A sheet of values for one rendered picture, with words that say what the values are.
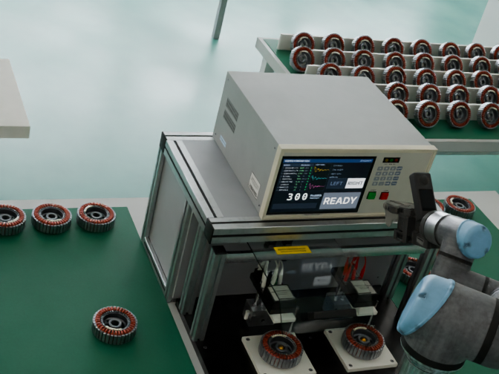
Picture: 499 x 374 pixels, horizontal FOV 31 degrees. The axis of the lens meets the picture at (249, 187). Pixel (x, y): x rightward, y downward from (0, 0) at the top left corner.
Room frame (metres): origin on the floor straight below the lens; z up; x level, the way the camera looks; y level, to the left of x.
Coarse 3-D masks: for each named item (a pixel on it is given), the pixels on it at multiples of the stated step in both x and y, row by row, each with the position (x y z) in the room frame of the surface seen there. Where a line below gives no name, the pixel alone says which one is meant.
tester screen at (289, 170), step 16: (288, 160) 1.82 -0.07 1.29; (304, 160) 1.84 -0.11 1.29; (320, 160) 1.86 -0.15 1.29; (336, 160) 1.88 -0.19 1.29; (352, 160) 1.90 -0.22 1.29; (368, 160) 1.93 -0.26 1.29; (288, 176) 1.83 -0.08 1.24; (304, 176) 1.85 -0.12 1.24; (320, 176) 1.87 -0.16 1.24; (336, 176) 1.89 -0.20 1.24; (352, 176) 1.91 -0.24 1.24; (288, 192) 1.83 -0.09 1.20; (304, 192) 1.86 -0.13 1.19; (320, 192) 1.88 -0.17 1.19
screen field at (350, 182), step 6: (330, 180) 1.88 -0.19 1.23; (336, 180) 1.89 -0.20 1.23; (342, 180) 1.90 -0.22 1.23; (348, 180) 1.91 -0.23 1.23; (354, 180) 1.92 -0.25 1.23; (360, 180) 1.93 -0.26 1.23; (330, 186) 1.89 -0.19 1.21; (336, 186) 1.90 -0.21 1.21; (342, 186) 1.90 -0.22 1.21; (348, 186) 1.91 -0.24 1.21; (354, 186) 1.92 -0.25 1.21; (360, 186) 1.93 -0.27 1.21
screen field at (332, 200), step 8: (336, 192) 1.90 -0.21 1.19; (344, 192) 1.91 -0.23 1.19; (352, 192) 1.92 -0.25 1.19; (360, 192) 1.93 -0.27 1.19; (328, 200) 1.89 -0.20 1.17; (336, 200) 1.90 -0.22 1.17; (344, 200) 1.91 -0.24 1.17; (352, 200) 1.92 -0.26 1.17; (320, 208) 1.88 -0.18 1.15; (328, 208) 1.89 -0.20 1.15; (336, 208) 1.91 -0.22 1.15; (344, 208) 1.92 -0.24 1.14; (352, 208) 1.93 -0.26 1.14
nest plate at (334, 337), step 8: (328, 336) 1.86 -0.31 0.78; (336, 336) 1.87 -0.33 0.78; (336, 344) 1.83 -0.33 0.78; (336, 352) 1.81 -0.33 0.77; (344, 352) 1.81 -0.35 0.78; (384, 352) 1.85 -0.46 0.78; (344, 360) 1.78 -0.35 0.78; (352, 360) 1.79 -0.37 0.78; (360, 360) 1.80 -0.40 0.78; (368, 360) 1.81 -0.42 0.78; (376, 360) 1.81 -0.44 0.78; (384, 360) 1.82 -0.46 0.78; (392, 360) 1.83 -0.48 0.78; (352, 368) 1.76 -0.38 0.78; (360, 368) 1.77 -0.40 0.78; (368, 368) 1.78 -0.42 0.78; (376, 368) 1.79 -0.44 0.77
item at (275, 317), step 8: (256, 280) 1.86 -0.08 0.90; (256, 288) 1.84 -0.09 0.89; (264, 288) 1.82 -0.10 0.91; (272, 288) 1.81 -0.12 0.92; (256, 296) 1.85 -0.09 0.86; (264, 296) 1.80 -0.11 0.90; (272, 296) 1.78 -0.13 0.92; (256, 304) 1.85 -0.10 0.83; (264, 304) 1.79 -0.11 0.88; (272, 304) 1.77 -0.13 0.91; (272, 312) 1.76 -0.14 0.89; (272, 320) 1.75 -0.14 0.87; (280, 320) 1.75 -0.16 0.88
